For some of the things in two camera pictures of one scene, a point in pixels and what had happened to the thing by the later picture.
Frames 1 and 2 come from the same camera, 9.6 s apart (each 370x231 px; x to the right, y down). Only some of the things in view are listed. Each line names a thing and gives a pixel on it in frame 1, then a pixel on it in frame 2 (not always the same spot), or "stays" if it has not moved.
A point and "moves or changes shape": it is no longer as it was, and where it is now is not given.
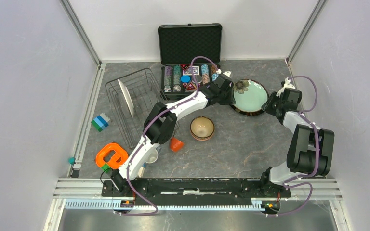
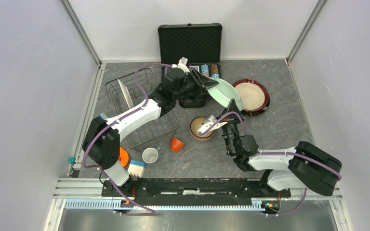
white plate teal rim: [127, 97] stays
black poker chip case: [191, 55] stays
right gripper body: [274, 102] → [231, 131]
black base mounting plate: [196, 189] stays
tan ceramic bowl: [202, 128] stays
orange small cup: [176, 145] stays
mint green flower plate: [249, 95] moves or changes shape
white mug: [151, 155] stays
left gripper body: [226, 97] → [190, 86]
